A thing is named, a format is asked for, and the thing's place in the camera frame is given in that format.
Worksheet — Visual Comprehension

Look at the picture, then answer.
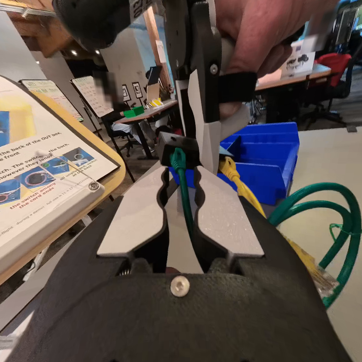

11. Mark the long work table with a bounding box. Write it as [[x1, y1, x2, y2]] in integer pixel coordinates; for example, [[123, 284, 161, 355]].
[[113, 99, 179, 160]]

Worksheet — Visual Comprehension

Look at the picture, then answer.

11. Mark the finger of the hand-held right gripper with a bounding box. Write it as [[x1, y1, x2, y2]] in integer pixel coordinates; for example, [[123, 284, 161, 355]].
[[175, 79, 197, 140], [187, 69, 224, 174]]

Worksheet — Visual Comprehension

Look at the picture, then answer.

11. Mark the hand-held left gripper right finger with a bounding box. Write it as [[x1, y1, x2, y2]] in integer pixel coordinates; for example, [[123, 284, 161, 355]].
[[193, 165, 266, 273]]

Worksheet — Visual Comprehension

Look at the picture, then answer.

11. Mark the wooden board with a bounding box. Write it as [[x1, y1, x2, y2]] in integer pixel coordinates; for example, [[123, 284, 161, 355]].
[[0, 90, 127, 285]]

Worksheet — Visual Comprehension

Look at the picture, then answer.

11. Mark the black network switch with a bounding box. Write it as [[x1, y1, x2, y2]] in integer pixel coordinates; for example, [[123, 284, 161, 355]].
[[157, 131, 202, 170]]

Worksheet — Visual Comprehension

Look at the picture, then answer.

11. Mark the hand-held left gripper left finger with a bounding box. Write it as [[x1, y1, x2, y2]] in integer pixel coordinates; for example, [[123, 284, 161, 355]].
[[96, 166, 171, 273]]

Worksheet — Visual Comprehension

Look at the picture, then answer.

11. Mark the green plastic bin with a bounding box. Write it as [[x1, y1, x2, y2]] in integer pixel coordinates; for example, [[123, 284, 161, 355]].
[[123, 106, 145, 119]]

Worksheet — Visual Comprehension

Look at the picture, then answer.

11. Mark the person's right hand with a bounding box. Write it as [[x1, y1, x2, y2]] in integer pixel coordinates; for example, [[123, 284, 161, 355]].
[[215, 0, 311, 118]]

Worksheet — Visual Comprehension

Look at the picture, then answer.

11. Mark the red office chair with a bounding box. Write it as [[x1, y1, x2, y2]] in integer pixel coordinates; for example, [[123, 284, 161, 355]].
[[307, 52, 354, 128]]

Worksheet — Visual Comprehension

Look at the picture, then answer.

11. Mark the white corner clip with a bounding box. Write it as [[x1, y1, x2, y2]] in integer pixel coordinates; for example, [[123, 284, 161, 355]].
[[81, 181, 106, 200]]

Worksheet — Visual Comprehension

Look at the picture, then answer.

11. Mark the printed instruction sheet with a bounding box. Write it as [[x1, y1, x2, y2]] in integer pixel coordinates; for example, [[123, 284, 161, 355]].
[[0, 75, 120, 273]]

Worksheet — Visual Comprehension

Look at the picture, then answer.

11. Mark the blue plastic bin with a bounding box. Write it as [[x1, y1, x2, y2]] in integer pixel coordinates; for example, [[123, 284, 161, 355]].
[[168, 122, 300, 205]]

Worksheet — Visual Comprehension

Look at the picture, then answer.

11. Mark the whiteboard with green writing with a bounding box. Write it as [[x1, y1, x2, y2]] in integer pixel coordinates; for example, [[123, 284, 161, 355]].
[[20, 79, 84, 123]]

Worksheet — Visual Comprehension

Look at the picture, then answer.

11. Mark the yellow ethernet cable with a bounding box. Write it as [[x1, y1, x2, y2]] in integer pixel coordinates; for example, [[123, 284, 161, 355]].
[[218, 156, 340, 299]]

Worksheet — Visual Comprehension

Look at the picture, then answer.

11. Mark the wooden post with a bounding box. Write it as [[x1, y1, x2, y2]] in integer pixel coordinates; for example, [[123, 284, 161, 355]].
[[143, 11, 170, 94]]

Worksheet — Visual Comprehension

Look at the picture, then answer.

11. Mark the brown desk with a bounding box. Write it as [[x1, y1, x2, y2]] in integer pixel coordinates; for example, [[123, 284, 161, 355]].
[[255, 64, 333, 123]]

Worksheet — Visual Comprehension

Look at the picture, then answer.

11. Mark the green ethernet cable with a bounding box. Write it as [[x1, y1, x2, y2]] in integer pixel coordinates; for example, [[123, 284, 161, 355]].
[[170, 147, 362, 309]]

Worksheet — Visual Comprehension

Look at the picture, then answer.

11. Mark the whiteboard with red writing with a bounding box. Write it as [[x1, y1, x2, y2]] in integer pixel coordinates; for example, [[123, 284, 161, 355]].
[[71, 76, 114, 119]]

